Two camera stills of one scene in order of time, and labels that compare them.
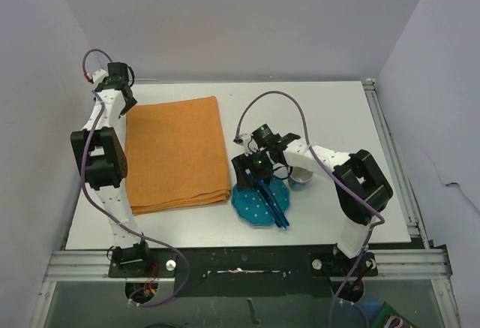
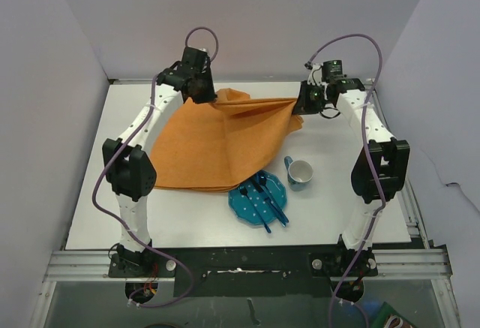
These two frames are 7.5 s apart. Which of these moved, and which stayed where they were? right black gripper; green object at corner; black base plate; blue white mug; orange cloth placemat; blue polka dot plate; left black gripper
Moved: right black gripper; left black gripper; orange cloth placemat
Stayed: blue polka dot plate; black base plate; green object at corner; blue white mug
